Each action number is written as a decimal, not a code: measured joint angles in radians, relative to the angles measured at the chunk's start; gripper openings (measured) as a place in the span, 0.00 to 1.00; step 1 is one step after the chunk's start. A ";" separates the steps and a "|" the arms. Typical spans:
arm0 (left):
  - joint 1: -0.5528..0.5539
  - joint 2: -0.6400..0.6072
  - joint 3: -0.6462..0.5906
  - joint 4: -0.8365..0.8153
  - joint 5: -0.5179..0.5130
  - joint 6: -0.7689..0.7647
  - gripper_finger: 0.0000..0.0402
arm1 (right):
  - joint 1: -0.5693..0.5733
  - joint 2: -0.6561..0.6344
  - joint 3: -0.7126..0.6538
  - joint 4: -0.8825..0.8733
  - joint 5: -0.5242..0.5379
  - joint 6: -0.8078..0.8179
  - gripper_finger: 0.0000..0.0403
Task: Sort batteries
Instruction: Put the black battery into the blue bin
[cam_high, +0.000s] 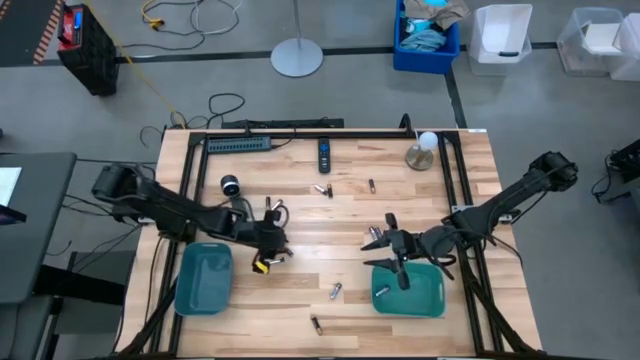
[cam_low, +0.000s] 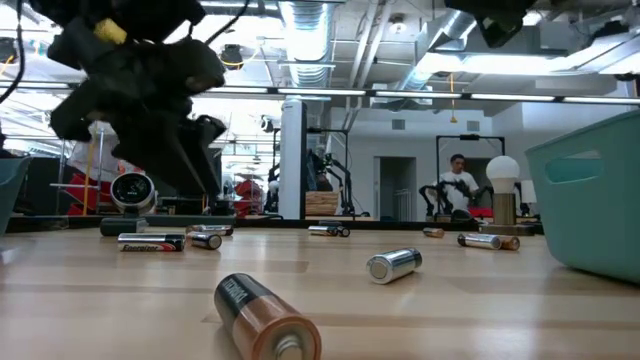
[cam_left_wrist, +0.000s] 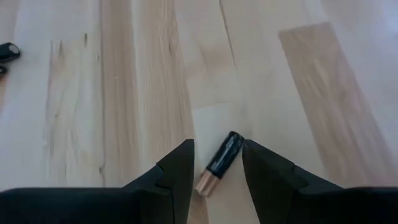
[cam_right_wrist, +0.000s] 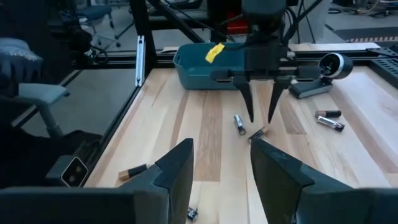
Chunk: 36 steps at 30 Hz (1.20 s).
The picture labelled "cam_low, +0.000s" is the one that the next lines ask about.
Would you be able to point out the silver ribbed ceiling duct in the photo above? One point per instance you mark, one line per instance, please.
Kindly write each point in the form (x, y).
(306, 40)

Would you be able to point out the yellow hanging pendant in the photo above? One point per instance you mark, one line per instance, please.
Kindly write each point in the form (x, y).
(453, 100)

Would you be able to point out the silver metal stand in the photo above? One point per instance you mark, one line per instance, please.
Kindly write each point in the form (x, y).
(100, 165)

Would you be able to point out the slim silver battery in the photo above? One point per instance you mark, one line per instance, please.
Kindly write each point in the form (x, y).
(322, 231)
(212, 230)

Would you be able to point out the round black gauge on stand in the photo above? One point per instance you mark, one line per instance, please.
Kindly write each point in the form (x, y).
(132, 192)

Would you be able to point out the white pillar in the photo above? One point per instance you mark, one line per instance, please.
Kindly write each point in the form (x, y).
(292, 160)

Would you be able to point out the wicker basket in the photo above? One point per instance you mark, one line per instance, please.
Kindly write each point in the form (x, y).
(322, 202)

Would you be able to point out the red cart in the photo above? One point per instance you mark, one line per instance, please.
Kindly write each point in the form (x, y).
(248, 192)

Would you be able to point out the small copper battery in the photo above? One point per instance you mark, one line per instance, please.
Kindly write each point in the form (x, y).
(433, 232)

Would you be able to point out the large copper black Duracell battery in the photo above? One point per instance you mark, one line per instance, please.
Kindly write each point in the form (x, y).
(260, 320)

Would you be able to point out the black background robot arm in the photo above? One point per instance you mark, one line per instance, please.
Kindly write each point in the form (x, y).
(346, 192)
(273, 190)

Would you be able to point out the white draped cover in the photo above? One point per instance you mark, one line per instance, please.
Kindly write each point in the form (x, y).
(95, 155)

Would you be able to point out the person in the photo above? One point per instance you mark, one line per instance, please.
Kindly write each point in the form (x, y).
(457, 185)

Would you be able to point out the black ceiling spotlight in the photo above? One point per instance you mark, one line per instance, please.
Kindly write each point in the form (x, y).
(231, 56)

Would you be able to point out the large teal plastic bin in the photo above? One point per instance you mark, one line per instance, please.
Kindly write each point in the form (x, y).
(590, 220)

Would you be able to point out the long ceiling light rail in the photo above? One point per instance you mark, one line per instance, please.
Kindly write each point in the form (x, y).
(320, 92)

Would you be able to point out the silver slanted ceiling duct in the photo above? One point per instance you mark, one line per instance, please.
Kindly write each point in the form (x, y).
(440, 40)

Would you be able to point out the fat silver battery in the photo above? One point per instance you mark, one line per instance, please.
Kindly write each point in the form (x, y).
(395, 265)

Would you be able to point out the small black battery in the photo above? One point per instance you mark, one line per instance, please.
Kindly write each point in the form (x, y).
(344, 231)

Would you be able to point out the white bulb lamp wooden base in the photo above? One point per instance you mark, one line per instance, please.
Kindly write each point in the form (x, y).
(502, 172)

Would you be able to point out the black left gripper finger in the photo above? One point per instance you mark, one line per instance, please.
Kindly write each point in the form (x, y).
(211, 150)
(170, 165)

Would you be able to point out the silver black Energizer battery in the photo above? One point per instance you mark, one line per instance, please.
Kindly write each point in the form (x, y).
(150, 242)

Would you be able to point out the black rig frame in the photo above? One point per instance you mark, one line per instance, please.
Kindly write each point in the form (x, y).
(470, 137)

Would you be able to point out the short silver black battery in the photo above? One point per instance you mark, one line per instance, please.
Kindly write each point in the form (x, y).
(206, 241)

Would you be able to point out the black table edge rail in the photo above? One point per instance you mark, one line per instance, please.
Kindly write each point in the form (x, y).
(390, 225)

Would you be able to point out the red shelf rack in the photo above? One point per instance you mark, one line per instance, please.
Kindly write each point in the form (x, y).
(80, 192)

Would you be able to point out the black background robot arms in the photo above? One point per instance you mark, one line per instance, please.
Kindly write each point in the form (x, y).
(435, 192)

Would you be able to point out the yellow tape piece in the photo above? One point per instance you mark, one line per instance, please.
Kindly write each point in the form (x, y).
(109, 31)

